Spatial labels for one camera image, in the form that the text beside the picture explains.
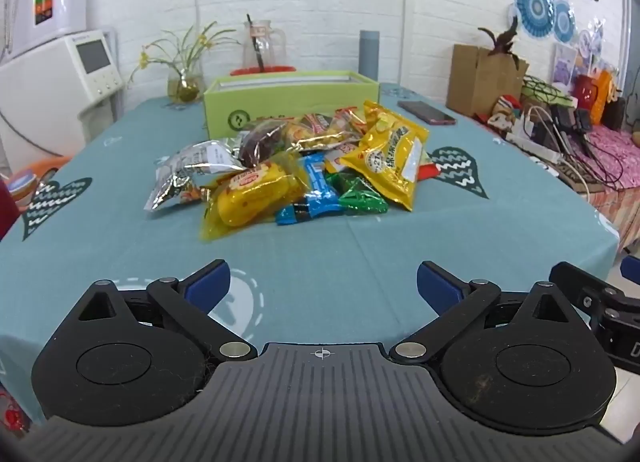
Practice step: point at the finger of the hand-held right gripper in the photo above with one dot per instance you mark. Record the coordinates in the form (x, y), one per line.
(632, 271)
(580, 287)

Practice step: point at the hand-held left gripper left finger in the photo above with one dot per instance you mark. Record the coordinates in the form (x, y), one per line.
(210, 284)

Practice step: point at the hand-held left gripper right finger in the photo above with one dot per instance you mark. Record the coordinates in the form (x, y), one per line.
(437, 287)

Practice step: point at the large yellow chip bag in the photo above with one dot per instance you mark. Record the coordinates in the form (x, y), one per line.
(387, 157)

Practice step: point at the green cardboard box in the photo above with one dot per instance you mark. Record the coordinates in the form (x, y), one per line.
(280, 100)

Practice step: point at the pink patterned bedding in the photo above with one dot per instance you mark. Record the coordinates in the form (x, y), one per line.
(620, 177)

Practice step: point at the clear yellow cake packet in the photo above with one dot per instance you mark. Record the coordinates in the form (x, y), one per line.
(255, 192)

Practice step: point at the small blue black candy packet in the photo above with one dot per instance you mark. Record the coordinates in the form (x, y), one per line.
(292, 213)

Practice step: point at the small red snack packet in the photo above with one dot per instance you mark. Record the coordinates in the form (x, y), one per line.
(429, 171)

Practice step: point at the shiny green snack packet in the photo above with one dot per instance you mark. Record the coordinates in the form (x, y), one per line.
(362, 197)

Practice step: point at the silver foil snack packet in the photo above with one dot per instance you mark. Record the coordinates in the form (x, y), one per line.
(190, 167)

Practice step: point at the blue snack bar packet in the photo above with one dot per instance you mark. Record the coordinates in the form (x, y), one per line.
(320, 182)

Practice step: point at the white power strip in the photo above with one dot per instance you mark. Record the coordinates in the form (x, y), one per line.
(530, 145)

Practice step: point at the dark purple clear snack packet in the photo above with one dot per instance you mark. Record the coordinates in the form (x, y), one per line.
(262, 142)

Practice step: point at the dark smartphone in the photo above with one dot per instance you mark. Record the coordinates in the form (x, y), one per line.
(427, 112)

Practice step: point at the red jar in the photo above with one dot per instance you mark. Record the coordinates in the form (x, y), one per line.
(585, 92)

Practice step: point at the red white plush toy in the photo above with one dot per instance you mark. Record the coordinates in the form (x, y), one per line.
(505, 112)

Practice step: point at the orange bowl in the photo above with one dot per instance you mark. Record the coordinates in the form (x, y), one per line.
(37, 180)

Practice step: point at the yellow flower plant glass vase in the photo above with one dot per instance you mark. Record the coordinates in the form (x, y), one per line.
(185, 77)

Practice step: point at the brown cardboard box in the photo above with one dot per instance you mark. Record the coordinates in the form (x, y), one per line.
(480, 82)

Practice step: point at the grey cylindrical bottle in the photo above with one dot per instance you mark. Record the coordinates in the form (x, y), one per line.
(369, 55)

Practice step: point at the glass pitcher with straw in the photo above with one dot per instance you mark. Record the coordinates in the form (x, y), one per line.
(265, 47)

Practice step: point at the white appliance with screen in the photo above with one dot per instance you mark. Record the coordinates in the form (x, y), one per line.
(55, 87)

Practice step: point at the dark leafy plant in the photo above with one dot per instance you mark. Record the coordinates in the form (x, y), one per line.
(502, 40)

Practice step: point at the blue paper fan decorations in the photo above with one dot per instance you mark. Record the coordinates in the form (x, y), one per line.
(537, 5)

